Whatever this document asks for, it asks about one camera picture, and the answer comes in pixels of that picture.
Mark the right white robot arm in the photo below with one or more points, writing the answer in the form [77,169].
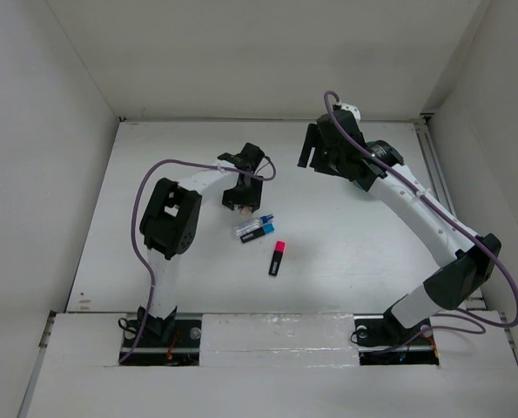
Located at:
[374,166]

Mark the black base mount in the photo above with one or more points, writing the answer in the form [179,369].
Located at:
[181,350]
[379,347]

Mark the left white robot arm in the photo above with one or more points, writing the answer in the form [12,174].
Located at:
[169,225]

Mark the blue black highlighter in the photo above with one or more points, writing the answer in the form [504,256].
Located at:
[257,233]

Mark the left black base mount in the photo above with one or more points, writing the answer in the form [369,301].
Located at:
[181,350]

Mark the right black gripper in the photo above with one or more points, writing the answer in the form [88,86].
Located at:
[314,138]

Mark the clear blue-capped glue bottle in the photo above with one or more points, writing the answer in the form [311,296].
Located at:
[252,224]

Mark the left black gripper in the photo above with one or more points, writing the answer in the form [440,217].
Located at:
[252,200]

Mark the pink black highlighter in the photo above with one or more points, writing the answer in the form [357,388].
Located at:
[276,259]

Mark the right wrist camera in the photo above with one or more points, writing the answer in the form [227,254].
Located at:
[348,107]

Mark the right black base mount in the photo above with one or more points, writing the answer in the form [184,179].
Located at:
[379,347]

